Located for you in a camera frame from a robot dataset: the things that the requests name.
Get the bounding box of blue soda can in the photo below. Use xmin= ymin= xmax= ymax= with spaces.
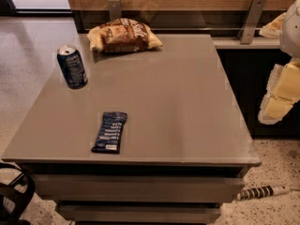
xmin=57 ymin=45 xmax=88 ymax=89

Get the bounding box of brown chip bag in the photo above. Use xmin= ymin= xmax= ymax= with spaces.
xmin=87 ymin=18 xmax=162 ymax=53

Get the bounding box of striped power strip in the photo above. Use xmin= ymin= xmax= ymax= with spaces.
xmin=236 ymin=185 xmax=291 ymax=201

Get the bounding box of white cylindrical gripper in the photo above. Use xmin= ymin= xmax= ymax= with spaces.
xmin=258 ymin=61 xmax=300 ymax=125

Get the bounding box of black chair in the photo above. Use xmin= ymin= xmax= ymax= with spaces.
xmin=0 ymin=162 xmax=36 ymax=225

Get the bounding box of left metal bracket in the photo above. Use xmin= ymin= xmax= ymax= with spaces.
xmin=107 ymin=0 xmax=122 ymax=21

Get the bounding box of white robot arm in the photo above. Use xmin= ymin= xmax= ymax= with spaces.
xmin=258 ymin=0 xmax=300 ymax=125

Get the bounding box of blue rxbar blueberry wrapper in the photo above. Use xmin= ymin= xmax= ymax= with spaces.
xmin=91 ymin=112 xmax=128 ymax=154

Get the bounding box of wooden wall counter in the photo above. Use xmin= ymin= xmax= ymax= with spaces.
xmin=67 ymin=0 xmax=295 ymax=48

